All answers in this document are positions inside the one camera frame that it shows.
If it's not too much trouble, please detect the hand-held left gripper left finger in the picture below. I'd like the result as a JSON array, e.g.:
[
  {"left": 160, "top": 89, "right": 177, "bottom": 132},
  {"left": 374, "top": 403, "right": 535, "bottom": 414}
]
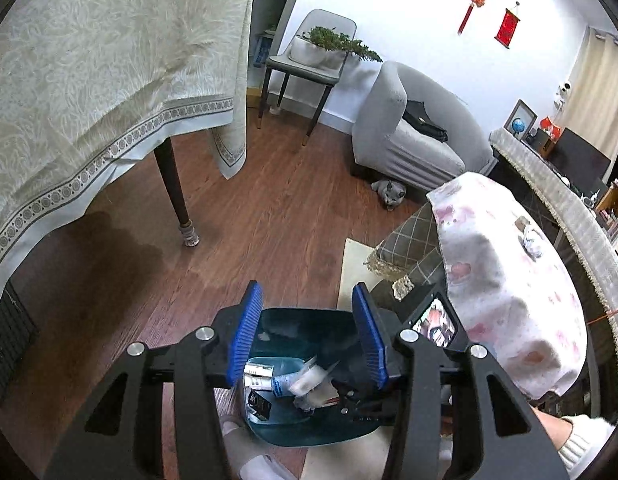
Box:
[{"left": 43, "top": 281, "right": 265, "bottom": 480}]

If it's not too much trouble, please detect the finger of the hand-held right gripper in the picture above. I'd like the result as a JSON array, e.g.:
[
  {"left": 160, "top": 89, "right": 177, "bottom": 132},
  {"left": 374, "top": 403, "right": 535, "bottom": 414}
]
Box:
[
  {"left": 339, "top": 402, "right": 397, "bottom": 427},
  {"left": 333, "top": 379, "right": 390, "bottom": 405}
]

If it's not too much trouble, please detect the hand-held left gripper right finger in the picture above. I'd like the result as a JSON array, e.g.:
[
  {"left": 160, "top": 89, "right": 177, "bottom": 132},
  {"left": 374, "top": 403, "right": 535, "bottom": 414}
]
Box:
[{"left": 351, "top": 282, "right": 570, "bottom": 480}]

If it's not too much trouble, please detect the small red and white box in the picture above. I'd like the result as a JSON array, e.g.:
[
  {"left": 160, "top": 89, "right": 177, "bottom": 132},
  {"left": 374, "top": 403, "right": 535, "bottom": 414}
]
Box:
[{"left": 244, "top": 362, "right": 275, "bottom": 390}]

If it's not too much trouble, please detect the dark blue trash bin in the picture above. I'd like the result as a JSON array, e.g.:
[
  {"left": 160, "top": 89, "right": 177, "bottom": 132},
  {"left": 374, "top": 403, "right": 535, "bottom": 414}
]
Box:
[{"left": 236, "top": 307, "right": 405, "bottom": 447}]

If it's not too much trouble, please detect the person's right forearm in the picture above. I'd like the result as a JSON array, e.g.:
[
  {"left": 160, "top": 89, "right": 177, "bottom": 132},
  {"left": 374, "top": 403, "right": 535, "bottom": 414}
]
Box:
[{"left": 531, "top": 406, "right": 618, "bottom": 472}]

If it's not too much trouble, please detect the pink printed tablecloth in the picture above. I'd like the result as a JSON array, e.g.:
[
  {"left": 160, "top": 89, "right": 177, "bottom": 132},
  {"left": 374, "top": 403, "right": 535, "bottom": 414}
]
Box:
[{"left": 425, "top": 171, "right": 590, "bottom": 401}]

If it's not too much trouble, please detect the grey checked cloth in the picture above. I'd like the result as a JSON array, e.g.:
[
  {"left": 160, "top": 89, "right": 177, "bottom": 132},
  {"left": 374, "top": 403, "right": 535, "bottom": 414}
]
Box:
[{"left": 364, "top": 202, "right": 447, "bottom": 301}]

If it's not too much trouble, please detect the person's foot in white sock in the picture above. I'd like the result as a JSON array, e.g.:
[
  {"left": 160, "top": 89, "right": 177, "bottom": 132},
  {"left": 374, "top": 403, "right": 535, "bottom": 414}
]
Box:
[{"left": 220, "top": 410, "right": 302, "bottom": 480}]

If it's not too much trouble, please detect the crumpled white paper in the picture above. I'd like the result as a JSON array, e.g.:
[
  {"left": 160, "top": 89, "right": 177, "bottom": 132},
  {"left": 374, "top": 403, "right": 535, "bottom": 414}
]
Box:
[{"left": 521, "top": 227, "right": 544, "bottom": 260}]

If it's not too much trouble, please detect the grey cat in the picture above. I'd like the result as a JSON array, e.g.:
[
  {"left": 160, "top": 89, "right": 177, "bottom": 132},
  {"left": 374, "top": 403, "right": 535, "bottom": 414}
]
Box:
[{"left": 371, "top": 180, "right": 409, "bottom": 211}]

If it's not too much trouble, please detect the dark wooden table leg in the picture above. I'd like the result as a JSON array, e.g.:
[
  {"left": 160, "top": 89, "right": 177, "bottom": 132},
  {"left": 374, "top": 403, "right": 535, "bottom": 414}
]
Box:
[{"left": 154, "top": 137, "right": 200, "bottom": 248}]

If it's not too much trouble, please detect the grey armchair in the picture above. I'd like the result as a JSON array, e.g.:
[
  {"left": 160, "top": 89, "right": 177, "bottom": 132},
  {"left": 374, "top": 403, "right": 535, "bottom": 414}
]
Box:
[{"left": 351, "top": 61, "right": 496, "bottom": 191}]

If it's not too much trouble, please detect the long desk with lace cloth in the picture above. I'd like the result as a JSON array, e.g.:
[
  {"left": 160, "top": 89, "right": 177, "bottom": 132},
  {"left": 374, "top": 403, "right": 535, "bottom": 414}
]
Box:
[{"left": 489, "top": 127, "right": 618, "bottom": 311}]

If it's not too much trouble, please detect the black bag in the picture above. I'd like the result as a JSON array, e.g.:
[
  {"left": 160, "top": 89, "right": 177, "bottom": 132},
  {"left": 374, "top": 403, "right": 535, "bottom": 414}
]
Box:
[{"left": 402, "top": 100, "right": 449, "bottom": 142}]

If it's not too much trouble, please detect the wooden shelf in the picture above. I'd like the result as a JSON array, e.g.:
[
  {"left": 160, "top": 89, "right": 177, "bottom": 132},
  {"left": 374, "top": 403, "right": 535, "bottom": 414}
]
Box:
[{"left": 594, "top": 177, "right": 618, "bottom": 256}]

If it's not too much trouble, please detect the black monitor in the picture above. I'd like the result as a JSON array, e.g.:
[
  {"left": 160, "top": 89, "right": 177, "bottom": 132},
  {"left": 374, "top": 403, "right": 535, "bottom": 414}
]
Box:
[{"left": 546, "top": 127, "right": 612, "bottom": 193}]

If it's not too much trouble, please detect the black slatted crate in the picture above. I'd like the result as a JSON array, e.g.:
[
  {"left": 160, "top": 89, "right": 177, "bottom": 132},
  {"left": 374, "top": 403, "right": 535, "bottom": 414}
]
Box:
[{"left": 0, "top": 280, "right": 40, "bottom": 406}]

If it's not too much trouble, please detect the grey chair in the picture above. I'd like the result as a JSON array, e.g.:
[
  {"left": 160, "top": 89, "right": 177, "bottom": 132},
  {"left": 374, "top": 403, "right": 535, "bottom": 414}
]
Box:
[{"left": 257, "top": 9, "right": 359, "bottom": 147}]

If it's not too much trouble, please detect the beige curtain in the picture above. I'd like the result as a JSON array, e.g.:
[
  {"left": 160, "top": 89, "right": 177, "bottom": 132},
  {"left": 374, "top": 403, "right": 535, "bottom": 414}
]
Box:
[{"left": 554, "top": 25, "right": 618, "bottom": 171}]

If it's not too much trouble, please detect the potted plant in white pot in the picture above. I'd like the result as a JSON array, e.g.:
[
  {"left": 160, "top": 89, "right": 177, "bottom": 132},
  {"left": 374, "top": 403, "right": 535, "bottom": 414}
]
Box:
[
  {"left": 324, "top": 35, "right": 384, "bottom": 71},
  {"left": 291, "top": 26, "right": 340, "bottom": 67}
]

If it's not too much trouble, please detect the beige patterned tablecloth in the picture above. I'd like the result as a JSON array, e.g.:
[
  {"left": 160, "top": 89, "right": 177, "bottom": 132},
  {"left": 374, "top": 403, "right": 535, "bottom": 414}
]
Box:
[{"left": 0, "top": 0, "right": 255, "bottom": 311}]

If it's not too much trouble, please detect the picture frame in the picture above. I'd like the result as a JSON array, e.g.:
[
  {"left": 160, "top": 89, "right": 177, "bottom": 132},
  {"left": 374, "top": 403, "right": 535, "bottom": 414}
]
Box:
[{"left": 504, "top": 99, "right": 538, "bottom": 143}]

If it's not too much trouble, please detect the red wall scroll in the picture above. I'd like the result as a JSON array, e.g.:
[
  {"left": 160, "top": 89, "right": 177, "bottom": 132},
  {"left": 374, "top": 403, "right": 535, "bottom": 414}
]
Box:
[{"left": 494, "top": 6, "right": 521, "bottom": 50}]

